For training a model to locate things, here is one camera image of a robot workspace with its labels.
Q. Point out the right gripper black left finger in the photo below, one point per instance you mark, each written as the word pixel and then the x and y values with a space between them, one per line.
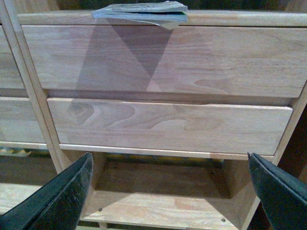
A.
pixel 57 205

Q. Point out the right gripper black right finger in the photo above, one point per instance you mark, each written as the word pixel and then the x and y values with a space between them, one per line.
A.
pixel 283 197

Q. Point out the green covered paperback book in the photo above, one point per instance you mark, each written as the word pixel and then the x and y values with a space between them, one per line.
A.
pixel 168 14

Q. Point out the neighbouring wooden shelf unit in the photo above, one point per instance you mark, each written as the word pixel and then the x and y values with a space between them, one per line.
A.
pixel 20 175

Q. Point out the lower wooden drawer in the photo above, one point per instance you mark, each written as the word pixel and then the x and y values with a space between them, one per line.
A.
pixel 217 128

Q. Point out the wooden drawer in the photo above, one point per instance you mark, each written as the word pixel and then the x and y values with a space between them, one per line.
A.
pixel 217 128
pixel 237 61

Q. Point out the upper wooden drawer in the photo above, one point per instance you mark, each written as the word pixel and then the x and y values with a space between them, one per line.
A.
pixel 237 61

